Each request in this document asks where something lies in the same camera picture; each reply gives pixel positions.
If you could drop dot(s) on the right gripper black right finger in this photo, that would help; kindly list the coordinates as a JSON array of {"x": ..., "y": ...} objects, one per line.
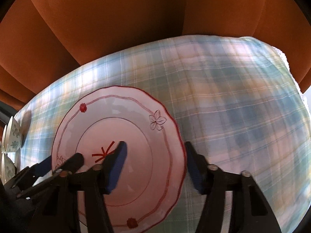
[{"x": 251, "y": 211}]

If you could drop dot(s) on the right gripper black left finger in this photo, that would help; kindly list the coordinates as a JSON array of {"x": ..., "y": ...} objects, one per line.
[{"x": 102, "y": 180}]

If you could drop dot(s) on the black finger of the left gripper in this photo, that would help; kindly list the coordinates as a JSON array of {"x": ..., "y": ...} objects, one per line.
[
  {"x": 72, "y": 165},
  {"x": 27, "y": 177}
]

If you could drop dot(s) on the white bowl blue floral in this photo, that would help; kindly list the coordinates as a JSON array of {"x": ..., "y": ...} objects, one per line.
[
  {"x": 8, "y": 169},
  {"x": 3, "y": 139},
  {"x": 13, "y": 136}
]

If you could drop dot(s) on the red trimmed white plate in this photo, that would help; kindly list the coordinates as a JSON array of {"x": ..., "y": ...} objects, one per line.
[{"x": 152, "y": 176}]

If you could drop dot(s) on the plaid blue tablecloth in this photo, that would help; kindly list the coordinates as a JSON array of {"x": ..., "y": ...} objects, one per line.
[{"x": 234, "y": 98}]

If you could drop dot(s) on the orange curtain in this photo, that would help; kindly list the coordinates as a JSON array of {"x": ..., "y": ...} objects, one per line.
[{"x": 43, "y": 40}]

